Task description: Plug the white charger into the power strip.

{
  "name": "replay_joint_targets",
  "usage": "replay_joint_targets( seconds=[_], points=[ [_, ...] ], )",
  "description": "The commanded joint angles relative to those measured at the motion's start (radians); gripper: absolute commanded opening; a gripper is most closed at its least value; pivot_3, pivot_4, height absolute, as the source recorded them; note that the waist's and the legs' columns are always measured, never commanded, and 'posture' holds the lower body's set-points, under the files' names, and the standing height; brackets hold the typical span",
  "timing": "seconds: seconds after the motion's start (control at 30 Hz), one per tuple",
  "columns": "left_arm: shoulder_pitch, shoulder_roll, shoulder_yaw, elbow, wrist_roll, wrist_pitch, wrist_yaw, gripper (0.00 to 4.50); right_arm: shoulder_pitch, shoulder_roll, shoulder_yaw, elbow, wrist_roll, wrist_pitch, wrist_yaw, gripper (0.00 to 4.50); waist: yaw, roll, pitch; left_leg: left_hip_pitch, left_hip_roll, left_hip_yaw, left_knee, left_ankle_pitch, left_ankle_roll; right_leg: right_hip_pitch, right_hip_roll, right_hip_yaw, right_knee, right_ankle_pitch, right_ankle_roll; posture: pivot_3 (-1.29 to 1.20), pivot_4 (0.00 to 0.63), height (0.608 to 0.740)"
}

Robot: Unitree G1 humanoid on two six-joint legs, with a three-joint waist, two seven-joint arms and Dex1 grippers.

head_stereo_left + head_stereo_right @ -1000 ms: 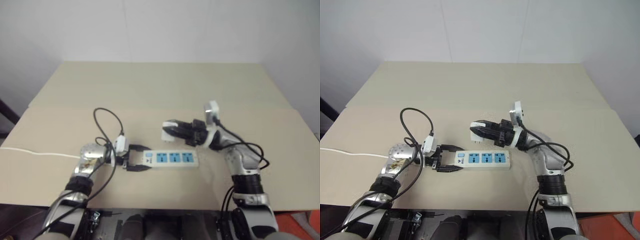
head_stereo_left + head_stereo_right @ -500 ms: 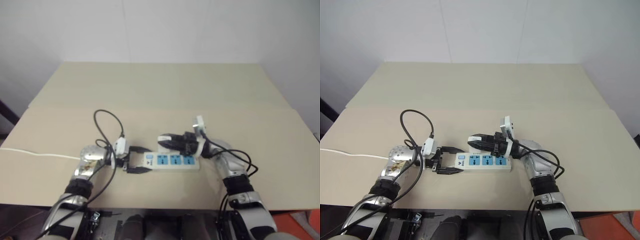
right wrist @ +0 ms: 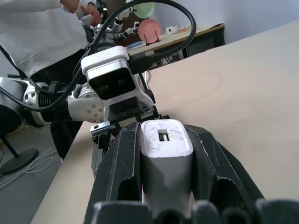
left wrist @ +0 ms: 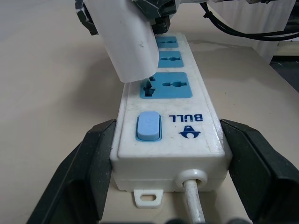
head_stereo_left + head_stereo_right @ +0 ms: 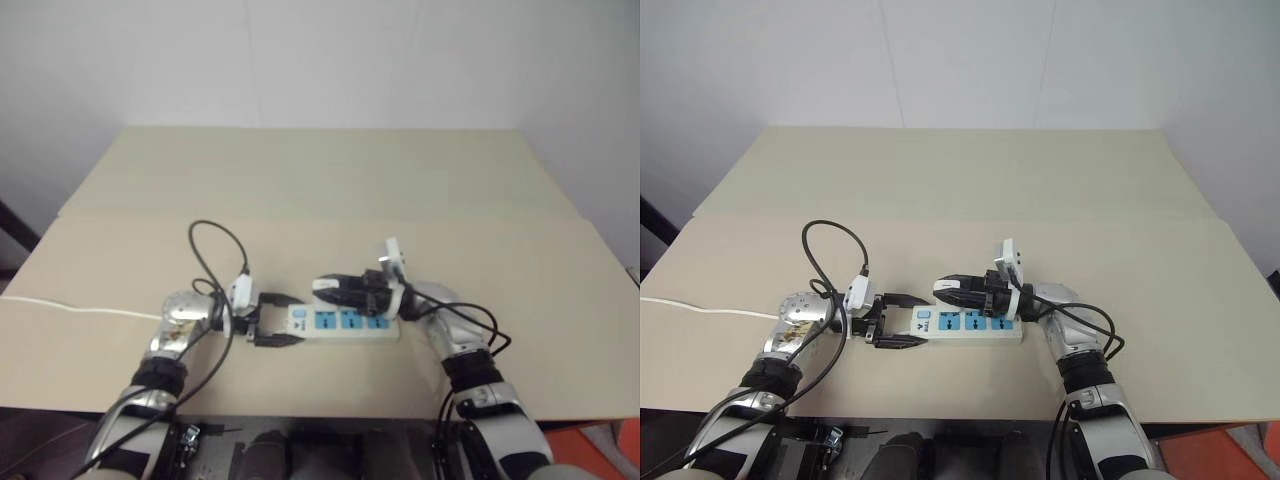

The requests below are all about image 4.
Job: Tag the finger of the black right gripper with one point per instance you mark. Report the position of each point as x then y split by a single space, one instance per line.
158 9
85 17

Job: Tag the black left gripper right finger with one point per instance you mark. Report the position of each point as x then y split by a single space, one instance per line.
264 172

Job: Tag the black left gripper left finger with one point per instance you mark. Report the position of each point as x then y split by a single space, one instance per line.
77 177

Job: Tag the white charger block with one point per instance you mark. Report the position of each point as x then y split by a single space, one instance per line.
128 39

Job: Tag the white power strip blue sockets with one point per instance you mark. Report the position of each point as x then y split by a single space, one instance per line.
172 149

